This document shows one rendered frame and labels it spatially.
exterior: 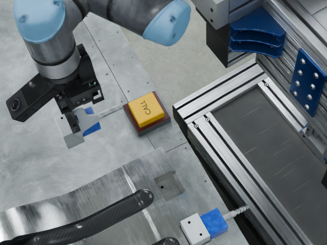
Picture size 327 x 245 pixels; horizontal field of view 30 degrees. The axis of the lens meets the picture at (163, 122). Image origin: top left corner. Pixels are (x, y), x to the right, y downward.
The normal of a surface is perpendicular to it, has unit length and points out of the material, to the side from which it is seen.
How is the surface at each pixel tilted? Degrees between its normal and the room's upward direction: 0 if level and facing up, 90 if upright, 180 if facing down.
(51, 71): 90
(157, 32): 70
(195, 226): 0
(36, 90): 29
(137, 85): 0
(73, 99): 90
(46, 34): 88
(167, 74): 0
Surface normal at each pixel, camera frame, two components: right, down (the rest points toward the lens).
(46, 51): 0.12, 0.87
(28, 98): -0.49, -0.20
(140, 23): -0.52, 0.53
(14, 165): -0.07, -0.47
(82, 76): 0.45, 0.77
